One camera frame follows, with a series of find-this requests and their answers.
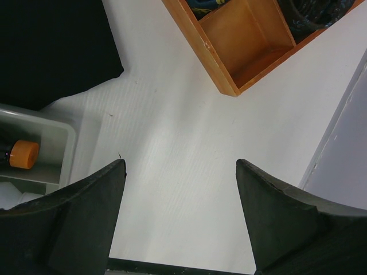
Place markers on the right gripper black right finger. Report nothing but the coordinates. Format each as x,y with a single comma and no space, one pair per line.
294,232

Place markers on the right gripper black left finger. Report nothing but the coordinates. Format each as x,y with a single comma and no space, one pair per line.
69,231

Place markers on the brown medicine bottle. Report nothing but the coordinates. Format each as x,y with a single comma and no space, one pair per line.
19,154

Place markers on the grey plastic divided tray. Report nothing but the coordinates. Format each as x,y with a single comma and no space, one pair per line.
52,169

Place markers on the black folded cloth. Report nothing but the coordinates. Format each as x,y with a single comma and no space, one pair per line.
54,49

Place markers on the brown wooden compartment tray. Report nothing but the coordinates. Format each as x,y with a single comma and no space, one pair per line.
240,42

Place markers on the black rolled item right compartment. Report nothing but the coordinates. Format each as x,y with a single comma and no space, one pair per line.
304,17

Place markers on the green dark rolled item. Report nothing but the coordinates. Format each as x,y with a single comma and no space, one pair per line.
201,8

